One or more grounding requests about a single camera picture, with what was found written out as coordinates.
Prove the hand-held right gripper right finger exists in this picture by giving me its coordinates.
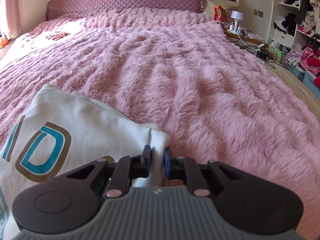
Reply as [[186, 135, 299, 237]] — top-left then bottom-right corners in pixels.
[[164, 147, 247, 197]]

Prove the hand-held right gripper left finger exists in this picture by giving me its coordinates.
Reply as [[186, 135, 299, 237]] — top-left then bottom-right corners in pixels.
[[67, 145, 152, 198]]

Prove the white printed t-shirt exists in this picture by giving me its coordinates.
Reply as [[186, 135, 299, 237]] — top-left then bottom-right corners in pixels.
[[0, 84, 172, 240]]

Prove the pile of red pink clothes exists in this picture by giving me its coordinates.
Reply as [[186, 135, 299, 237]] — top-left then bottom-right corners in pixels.
[[285, 44, 320, 77]]

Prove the pile of pale clothes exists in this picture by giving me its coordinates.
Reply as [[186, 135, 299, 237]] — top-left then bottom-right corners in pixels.
[[300, 0, 320, 30]]

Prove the pink fluffy blanket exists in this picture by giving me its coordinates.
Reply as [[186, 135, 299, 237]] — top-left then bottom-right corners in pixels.
[[0, 7, 320, 240]]

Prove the beige mattress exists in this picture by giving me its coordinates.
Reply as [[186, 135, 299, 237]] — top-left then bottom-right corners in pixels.
[[260, 57, 320, 103]]

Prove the wooden bedside table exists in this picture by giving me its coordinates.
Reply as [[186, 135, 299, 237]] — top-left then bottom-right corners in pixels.
[[226, 30, 267, 42]]

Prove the small pink garment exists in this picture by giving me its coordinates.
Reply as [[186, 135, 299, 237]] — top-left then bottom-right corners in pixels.
[[46, 31, 71, 40]]

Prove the green storage bin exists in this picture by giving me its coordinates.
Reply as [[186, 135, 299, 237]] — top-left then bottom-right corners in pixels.
[[269, 42, 289, 63]]

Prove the blue storage bin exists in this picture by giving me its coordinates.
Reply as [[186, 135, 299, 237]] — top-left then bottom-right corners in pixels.
[[302, 71, 320, 90], [285, 62, 305, 82]]

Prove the red snack bag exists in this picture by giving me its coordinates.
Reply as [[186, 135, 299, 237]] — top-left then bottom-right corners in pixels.
[[213, 5, 228, 23]]

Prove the beige cushion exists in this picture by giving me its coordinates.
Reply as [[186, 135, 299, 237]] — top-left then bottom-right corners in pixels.
[[204, 0, 240, 18]]

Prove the white table lamp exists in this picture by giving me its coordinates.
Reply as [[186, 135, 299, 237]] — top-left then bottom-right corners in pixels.
[[230, 10, 245, 31]]

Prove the white open shelf unit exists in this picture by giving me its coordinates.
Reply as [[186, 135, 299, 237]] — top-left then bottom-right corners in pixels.
[[271, 0, 320, 53]]

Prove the pink curtain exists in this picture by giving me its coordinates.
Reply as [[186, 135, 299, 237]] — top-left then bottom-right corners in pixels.
[[0, 0, 23, 40]]

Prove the tangle of black cables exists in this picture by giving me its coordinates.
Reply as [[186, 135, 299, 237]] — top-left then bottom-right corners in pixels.
[[235, 42, 278, 63]]

